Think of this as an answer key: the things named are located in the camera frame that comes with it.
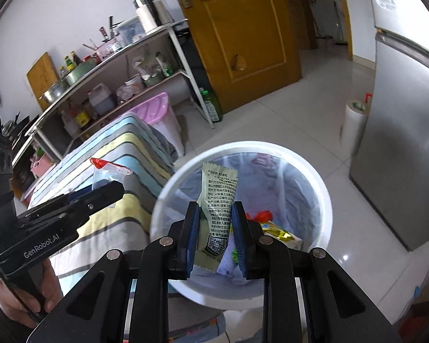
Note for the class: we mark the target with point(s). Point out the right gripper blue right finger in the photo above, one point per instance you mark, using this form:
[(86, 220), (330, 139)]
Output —
[(246, 235)]

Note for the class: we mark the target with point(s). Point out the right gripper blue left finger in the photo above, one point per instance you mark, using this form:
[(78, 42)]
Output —
[(185, 236)]

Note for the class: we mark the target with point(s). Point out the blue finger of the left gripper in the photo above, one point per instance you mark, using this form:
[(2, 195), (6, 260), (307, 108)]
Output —
[(86, 195), (114, 192)]

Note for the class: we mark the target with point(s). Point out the yellow snack wrapper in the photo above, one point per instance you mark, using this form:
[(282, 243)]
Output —
[(277, 232)]

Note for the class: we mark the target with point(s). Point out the red plastic bag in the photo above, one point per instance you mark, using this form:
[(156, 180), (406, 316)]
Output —
[(261, 217)]

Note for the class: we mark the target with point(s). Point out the pale green snack packet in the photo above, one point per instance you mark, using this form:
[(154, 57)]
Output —
[(218, 189)]

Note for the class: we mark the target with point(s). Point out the white foam sleeve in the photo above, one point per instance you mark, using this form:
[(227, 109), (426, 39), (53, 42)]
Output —
[(229, 265)]

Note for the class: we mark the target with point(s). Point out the white trash bin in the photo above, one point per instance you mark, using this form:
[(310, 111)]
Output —
[(271, 178)]

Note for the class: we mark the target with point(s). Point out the metal kitchen shelf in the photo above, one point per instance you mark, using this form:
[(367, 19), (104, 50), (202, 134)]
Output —
[(113, 72)]

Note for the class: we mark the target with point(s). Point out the person's left hand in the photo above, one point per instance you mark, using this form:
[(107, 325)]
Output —
[(15, 308)]

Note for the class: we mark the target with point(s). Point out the pink storage basket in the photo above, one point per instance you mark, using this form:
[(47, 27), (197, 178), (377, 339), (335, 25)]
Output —
[(40, 165)]

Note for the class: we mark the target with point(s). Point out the striped table cloth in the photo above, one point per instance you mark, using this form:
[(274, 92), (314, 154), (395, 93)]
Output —
[(130, 162)]

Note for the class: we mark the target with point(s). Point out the oil bottle yellow label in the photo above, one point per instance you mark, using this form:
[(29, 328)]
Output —
[(80, 115)]

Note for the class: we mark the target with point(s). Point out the white oil jug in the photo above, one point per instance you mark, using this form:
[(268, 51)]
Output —
[(102, 99)]

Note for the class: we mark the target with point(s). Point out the steel bowl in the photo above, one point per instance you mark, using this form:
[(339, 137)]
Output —
[(54, 92)]

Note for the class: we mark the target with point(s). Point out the pink plastic stool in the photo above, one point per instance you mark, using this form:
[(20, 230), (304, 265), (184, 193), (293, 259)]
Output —
[(158, 113)]

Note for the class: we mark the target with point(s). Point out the green basin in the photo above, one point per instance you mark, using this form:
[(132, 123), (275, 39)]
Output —
[(80, 71)]

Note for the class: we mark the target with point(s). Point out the green bottle on floor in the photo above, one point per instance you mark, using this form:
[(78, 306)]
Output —
[(212, 104)]

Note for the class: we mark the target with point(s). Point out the wooden cutting board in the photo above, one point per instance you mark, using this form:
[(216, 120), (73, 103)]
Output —
[(41, 77)]

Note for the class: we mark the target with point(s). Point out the pink utensil basket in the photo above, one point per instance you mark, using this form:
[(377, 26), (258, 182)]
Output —
[(108, 48)]

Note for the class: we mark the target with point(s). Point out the paper towel roll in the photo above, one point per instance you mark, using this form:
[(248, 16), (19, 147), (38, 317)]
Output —
[(356, 113)]

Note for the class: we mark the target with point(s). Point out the silver refrigerator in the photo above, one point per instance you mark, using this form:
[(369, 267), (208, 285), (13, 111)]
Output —
[(391, 166)]

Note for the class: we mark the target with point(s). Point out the clear plastic box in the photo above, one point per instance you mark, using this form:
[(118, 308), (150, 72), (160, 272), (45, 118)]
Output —
[(130, 31)]

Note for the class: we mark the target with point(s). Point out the white electric kettle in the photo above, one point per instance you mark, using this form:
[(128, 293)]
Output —
[(152, 14)]

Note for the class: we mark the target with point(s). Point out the wooden door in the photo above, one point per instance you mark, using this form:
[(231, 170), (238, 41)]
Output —
[(247, 47)]

